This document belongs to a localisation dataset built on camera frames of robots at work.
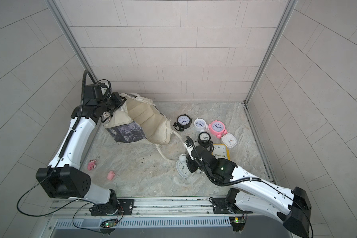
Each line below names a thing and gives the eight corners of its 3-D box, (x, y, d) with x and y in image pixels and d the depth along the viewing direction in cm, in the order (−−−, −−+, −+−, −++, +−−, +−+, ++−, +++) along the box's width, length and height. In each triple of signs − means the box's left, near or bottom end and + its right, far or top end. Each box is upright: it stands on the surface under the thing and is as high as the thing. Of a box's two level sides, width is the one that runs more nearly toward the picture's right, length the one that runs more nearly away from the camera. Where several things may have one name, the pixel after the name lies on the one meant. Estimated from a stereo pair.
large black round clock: (172, 128, 103) (172, 126, 101) (180, 115, 111) (180, 112, 109) (185, 133, 101) (185, 131, 98) (193, 119, 109) (193, 116, 106)
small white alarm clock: (230, 149, 93) (231, 147, 90) (220, 139, 97) (221, 136, 95) (237, 143, 95) (239, 141, 93) (227, 134, 100) (228, 131, 97)
